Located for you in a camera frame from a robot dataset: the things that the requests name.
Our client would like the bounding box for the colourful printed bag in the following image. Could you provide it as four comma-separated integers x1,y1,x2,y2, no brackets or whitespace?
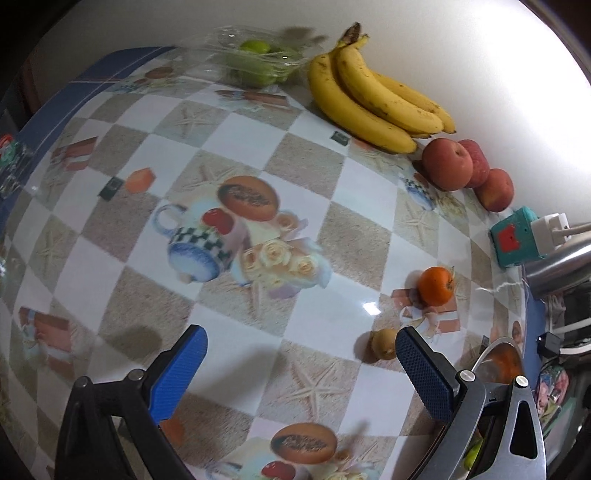
536,362,571,437

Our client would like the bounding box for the teal box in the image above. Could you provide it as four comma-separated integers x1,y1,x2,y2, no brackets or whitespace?
489,206,548,267

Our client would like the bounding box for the printed checkered tablecloth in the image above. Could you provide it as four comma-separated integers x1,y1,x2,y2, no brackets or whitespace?
0,44,546,480

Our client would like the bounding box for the stainless steel bowl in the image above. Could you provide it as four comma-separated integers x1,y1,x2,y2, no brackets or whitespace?
434,337,546,480

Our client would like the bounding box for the red apple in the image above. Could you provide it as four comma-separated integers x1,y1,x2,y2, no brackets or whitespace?
457,139,491,189
475,168,515,213
421,137,475,191

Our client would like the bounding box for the black power adapter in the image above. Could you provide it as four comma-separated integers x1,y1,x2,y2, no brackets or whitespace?
536,332,561,357

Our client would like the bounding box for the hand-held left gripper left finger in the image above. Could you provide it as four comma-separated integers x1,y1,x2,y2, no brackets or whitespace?
54,324,208,480

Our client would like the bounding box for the brown longan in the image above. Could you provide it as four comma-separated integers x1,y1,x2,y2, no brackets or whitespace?
372,329,400,361

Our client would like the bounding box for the stainless steel kettle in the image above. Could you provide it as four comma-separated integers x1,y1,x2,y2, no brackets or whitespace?
524,244,591,298

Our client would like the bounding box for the clear plastic container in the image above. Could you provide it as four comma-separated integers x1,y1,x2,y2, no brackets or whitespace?
178,25,315,88

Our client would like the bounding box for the orange tangerine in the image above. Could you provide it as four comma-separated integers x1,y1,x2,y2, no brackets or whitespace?
489,346,525,384
418,266,455,306

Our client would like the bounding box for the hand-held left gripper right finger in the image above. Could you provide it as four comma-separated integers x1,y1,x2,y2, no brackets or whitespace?
396,325,549,480

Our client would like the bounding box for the yellow banana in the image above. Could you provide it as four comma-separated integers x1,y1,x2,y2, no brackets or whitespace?
365,69,458,134
308,46,419,154
335,23,445,136

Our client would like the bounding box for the white plug adapter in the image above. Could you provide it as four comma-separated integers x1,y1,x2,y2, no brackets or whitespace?
531,213,573,254

